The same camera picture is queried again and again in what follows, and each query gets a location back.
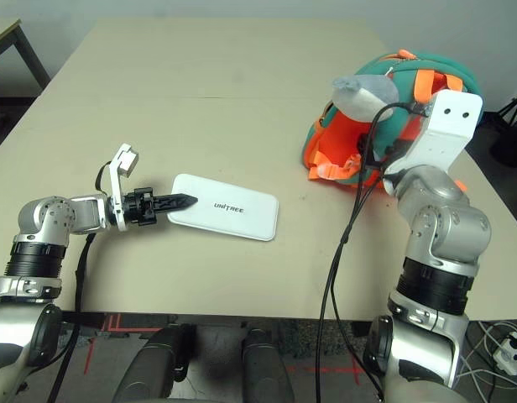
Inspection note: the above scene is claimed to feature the grey right robot leg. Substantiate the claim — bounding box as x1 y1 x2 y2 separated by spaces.
240 326 296 403

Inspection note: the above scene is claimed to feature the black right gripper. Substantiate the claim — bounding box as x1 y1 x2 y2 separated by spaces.
356 131 409 163

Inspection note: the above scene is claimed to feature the grey robot leg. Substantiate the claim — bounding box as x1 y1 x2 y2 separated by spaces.
240 326 296 403
114 322 197 403

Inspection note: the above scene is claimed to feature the black tripod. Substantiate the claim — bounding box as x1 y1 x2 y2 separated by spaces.
488 93 517 170

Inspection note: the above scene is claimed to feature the white power strip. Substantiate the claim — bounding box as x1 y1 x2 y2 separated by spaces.
490 330 517 374

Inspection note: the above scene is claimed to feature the grey white plush shark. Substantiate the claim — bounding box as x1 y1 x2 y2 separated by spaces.
331 75 400 123

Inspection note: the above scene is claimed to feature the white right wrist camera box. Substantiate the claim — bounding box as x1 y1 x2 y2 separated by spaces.
383 89 484 178

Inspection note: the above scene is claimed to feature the grey left robot leg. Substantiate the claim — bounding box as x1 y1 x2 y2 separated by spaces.
114 322 197 403

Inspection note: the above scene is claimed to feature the black framed side table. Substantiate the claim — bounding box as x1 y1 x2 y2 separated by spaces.
0 18 52 92

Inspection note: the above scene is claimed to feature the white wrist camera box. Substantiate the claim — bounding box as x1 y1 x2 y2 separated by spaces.
383 89 484 178
107 143 141 233

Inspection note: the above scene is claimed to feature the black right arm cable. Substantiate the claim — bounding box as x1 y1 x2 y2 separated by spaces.
314 102 415 403

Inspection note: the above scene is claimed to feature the white pencil case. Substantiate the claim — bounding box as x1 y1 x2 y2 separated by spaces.
165 172 281 243

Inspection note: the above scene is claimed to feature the white floor cable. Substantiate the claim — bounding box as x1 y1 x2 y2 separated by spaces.
458 320 517 403

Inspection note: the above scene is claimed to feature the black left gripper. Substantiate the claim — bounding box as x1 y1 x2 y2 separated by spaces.
123 186 200 228

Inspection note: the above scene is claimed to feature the teal and orange backpack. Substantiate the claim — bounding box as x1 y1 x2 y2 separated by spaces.
301 49 484 195

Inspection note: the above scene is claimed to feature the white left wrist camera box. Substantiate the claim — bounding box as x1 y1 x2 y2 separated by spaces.
107 143 141 233

